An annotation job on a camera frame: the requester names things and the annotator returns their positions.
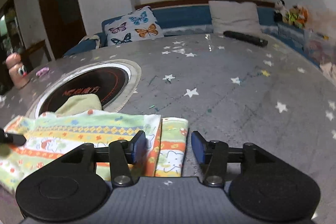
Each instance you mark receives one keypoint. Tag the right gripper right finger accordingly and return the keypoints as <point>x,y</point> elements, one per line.
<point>204,150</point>

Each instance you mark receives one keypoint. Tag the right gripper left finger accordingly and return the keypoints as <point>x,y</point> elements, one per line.
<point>128,152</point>

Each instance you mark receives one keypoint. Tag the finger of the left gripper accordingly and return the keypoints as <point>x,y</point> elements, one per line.
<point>11,138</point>

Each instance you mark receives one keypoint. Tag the colourful patterned hooded child jacket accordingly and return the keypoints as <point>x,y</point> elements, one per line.
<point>51,135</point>

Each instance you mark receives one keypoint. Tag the pink cartoon thermos bottle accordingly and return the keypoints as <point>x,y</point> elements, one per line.
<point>17,70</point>

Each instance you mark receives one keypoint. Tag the round black induction cooker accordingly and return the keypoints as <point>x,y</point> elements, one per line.
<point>112,81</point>

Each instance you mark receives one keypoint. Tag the small pink purple toy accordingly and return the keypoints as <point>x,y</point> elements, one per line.
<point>42,72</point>

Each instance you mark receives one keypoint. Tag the wooden side table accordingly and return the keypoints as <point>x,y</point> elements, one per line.
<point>31,50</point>

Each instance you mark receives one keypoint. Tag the wooden display shelf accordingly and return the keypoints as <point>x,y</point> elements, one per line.
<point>11,41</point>

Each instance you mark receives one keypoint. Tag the beige knitted blanket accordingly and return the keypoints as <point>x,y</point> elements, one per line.
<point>90,42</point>

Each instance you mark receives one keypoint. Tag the black remote control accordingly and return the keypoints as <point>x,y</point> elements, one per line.
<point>246,38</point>

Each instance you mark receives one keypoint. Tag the butterfly print cushion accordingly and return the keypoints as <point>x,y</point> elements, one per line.
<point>133,27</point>

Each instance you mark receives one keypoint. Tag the blue sofa bench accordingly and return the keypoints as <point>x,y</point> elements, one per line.
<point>188,20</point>

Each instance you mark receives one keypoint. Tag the beige plain cushion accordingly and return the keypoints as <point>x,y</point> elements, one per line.
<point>234,16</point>

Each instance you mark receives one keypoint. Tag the dark wooden door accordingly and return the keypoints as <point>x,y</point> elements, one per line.
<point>63,24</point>

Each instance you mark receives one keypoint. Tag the black white plush toy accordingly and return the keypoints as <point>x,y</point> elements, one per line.
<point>280,11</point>

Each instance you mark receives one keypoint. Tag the orange yellow plush toys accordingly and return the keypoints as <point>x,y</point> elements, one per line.
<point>296,16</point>

